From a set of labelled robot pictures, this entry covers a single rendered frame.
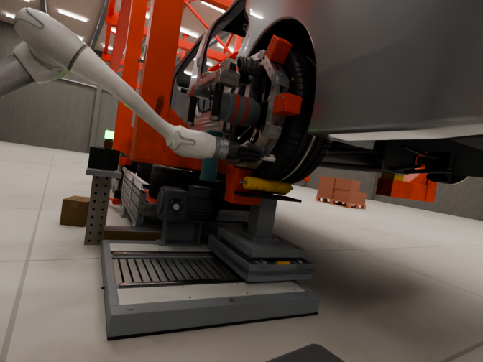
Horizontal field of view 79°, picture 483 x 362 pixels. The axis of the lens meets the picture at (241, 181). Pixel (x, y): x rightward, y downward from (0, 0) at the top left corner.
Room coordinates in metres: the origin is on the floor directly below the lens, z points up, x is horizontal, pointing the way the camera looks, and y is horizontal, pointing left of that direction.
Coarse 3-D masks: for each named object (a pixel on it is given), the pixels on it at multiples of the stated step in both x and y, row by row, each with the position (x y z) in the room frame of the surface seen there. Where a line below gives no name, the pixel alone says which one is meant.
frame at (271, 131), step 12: (264, 60) 1.33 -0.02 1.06; (276, 72) 1.24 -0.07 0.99; (240, 84) 1.63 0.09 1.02; (276, 84) 1.21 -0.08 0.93; (288, 84) 1.24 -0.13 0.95; (276, 120) 1.25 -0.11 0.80; (228, 132) 1.67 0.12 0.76; (264, 132) 1.24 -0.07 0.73; (276, 132) 1.23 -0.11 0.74; (264, 144) 1.31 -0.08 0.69; (252, 168) 1.40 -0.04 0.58
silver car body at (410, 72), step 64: (256, 0) 1.72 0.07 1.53; (320, 0) 1.19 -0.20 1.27; (384, 0) 0.91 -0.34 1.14; (448, 0) 0.74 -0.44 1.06; (320, 64) 1.13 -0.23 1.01; (384, 64) 0.88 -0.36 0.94; (448, 64) 0.73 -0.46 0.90; (192, 128) 2.51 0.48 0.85; (320, 128) 1.08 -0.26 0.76; (384, 128) 0.85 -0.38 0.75; (448, 128) 0.75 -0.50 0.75
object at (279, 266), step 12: (216, 240) 1.58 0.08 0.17; (216, 252) 1.56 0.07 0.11; (228, 252) 1.44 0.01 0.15; (240, 252) 1.43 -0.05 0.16; (228, 264) 1.42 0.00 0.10; (240, 264) 1.31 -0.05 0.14; (252, 264) 1.32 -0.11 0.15; (264, 264) 1.28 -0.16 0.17; (276, 264) 1.30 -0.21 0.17; (288, 264) 1.33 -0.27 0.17; (300, 264) 1.37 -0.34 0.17; (312, 264) 1.40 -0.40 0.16; (240, 276) 1.30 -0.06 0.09; (252, 276) 1.25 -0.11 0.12; (264, 276) 1.28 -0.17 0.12; (276, 276) 1.31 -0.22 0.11; (288, 276) 1.34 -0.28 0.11; (300, 276) 1.37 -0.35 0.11; (312, 276) 1.40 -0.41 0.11
